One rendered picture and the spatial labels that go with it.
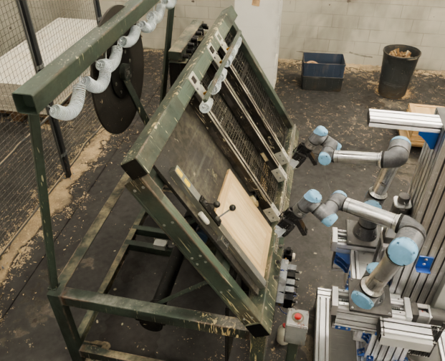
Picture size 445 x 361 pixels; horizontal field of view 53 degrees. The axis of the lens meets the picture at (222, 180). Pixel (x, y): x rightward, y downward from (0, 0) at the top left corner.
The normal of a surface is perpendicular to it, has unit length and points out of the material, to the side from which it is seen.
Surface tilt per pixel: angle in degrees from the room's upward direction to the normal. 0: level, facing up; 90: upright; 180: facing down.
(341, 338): 0
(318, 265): 0
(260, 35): 90
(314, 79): 90
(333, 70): 90
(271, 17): 90
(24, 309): 0
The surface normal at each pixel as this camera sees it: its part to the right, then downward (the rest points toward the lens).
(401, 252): -0.56, 0.41
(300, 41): -0.19, 0.61
